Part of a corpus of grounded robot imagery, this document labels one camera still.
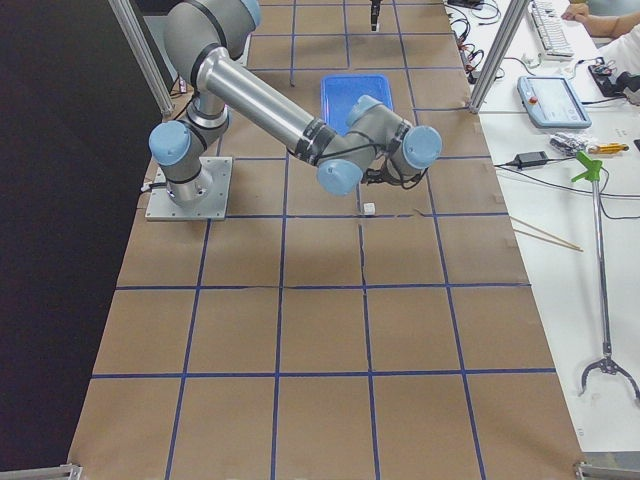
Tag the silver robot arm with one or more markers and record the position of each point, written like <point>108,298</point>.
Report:
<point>204,41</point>

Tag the teach pendant tablet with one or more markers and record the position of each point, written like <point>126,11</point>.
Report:
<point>551,102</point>

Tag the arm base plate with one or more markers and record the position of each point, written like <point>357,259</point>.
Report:
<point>204,198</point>

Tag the blue plastic tray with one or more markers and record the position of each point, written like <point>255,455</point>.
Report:
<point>340,93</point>

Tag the white block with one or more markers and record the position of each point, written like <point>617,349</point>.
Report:
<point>369,209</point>

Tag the green-handled reacher grabber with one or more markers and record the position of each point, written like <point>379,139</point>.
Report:
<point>606,365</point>

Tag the white keyboard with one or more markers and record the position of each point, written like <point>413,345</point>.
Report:
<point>549,31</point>

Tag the black power adapter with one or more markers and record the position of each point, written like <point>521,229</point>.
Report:
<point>530,159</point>

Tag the person forearm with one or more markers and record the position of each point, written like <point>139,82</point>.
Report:
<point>598,26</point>

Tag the yellow tool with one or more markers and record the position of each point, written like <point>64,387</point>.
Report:
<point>608,149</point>

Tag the wooden chopstick pair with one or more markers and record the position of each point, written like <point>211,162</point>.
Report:
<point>527,229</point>

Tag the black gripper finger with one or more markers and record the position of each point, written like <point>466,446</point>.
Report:
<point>375,7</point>

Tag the aluminium frame post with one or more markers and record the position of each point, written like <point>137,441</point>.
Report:
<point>505,34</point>

